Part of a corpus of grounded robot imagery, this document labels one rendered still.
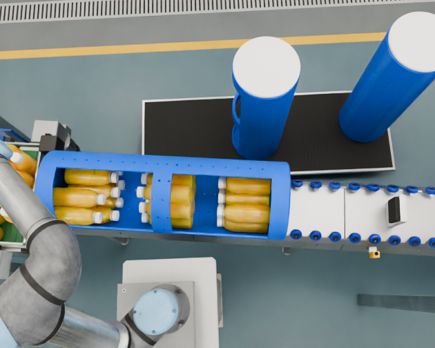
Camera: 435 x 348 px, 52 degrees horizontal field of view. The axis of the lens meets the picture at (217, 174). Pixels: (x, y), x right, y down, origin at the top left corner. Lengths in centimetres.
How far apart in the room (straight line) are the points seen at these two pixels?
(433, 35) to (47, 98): 232
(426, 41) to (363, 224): 80
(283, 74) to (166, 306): 106
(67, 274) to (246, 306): 185
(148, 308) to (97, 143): 185
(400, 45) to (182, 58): 156
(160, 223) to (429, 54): 128
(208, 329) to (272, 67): 105
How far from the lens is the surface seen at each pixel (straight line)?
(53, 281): 94
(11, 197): 108
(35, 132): 214
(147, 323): 126
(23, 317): 96
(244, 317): 269
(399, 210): 175
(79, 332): 111
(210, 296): 154
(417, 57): 204
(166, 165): 156
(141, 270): 157
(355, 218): 185
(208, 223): 173
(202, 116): 275
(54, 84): 323
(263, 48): 193
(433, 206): 197
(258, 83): 185
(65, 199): 169
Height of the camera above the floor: 269
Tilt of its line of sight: 75 degrees down
